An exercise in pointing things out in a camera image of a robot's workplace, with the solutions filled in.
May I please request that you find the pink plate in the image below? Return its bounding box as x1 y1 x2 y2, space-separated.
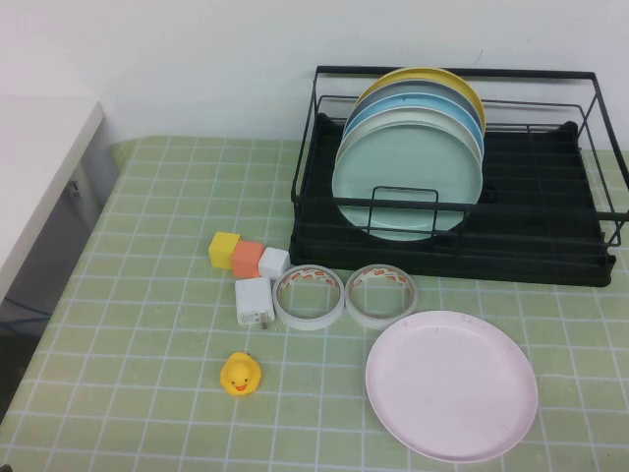
364 310 541 464

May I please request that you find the mint green plate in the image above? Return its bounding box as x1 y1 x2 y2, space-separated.
330 122 484 243

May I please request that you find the grey plate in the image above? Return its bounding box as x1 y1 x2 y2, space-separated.
351 81 486 135

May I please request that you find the blue plate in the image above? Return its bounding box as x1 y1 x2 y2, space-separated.
343 91 487 158

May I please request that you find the yellow plate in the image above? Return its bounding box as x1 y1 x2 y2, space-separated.
354 67 488 134

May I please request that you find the white cube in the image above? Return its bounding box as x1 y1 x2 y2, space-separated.
257 247 291 279

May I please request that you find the orange cube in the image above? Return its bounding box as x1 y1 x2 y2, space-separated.
231 239 266 278

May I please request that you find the white tape roll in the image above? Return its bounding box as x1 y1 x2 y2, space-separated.
345 264 420 329
271 265 345 330

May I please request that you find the white charger plug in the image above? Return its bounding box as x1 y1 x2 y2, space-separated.
234 276 274 330

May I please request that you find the yellow cube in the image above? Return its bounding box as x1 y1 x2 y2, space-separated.
207 231 241 269

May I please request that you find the yellow rubber duck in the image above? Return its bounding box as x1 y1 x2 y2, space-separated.
219 351 261 397

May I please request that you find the white side cabinet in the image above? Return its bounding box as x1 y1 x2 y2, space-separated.
0 95 121 316

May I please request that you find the black wire dish rack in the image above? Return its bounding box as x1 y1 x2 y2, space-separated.
290 65 629 247

